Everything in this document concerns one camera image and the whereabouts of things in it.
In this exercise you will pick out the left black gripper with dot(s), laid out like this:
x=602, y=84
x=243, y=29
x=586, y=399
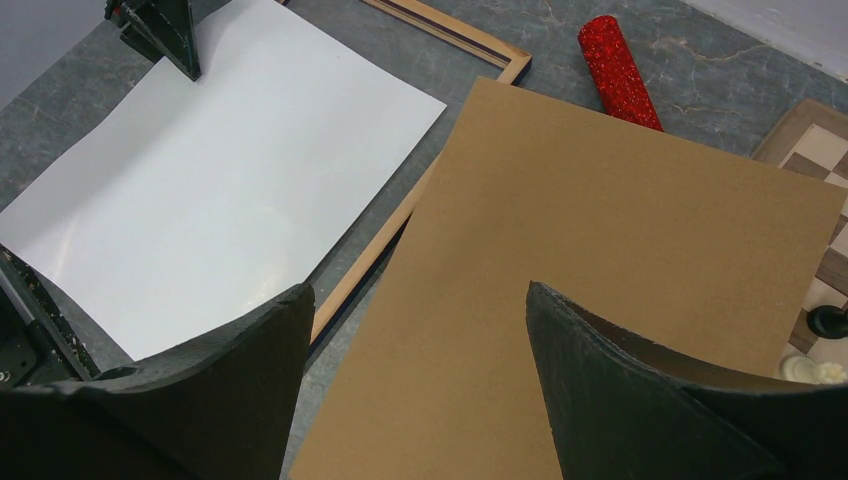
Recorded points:
x=157, y=29

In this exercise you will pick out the red cylindrical object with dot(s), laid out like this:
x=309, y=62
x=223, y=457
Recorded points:
x=616, y=77

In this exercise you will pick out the colourful photo poster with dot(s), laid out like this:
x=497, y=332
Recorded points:
x=194, y=202

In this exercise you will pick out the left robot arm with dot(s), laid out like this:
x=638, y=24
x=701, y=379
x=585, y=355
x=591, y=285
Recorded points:
x=37, y=343

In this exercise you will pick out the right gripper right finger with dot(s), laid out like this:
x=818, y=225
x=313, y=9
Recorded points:
x=621, y=406

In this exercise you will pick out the black chess piece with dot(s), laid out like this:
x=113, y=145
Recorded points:
x=828, y=322

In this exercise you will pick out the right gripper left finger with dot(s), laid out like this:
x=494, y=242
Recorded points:
x=219, y=406

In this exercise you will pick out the wooden chessboard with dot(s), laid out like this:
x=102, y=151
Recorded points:
x=811, y=141

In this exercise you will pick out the brown frame backing board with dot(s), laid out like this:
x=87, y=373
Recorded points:
x=704, y=252

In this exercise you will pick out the white chess piece bottom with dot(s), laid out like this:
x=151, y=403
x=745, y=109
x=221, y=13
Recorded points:
x=801, y=369

